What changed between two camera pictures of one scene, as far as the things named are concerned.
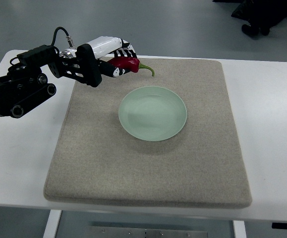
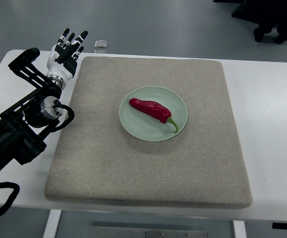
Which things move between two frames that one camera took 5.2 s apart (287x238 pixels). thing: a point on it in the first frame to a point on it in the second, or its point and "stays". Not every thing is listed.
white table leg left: [52, 223] stays
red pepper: [131, 64] to [154, 109]
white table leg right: [239, 229] stays
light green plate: [152, 113] stays
